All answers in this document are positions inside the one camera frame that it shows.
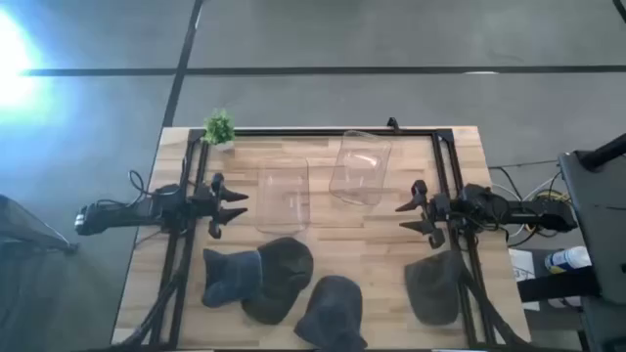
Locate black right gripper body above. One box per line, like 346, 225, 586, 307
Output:
412, 179, 457, 250

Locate black cable bundle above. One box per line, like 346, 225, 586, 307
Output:
459, 271, 532, 351
116, 271, 188, 349

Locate white and yellow cables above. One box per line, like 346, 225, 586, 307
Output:
488, 164, 574, 248

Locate blue-grey cloth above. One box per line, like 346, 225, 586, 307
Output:
201, 247, 265, 309

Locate dark gray cap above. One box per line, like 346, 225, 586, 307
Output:
292, 275, 369, 352
403, 249, 470, 328

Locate gray slanted panel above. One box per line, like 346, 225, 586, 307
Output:
0, 194, 80, 255

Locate black metal table frame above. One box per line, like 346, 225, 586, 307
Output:
146, 127, 514, 351

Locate clear plastic bin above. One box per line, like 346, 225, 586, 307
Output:
254, 154, 312, 236
328, 129, 393, 206

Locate white blue bottle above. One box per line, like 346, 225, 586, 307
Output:
544, 245, 593, 275

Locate white paper sheet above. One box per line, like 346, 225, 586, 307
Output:
508, 247, 542, 312

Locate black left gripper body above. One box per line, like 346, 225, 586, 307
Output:
188, 171, 227, 241

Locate dark olive cap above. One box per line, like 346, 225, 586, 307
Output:
241, 237, 315, 327

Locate small green potted plant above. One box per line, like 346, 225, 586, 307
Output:
201, 108, 237, 153

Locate black equipment stand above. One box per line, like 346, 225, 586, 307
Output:
516, 131, 626, 352

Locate black looped cable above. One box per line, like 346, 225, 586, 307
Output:
127, 169, 170, 202

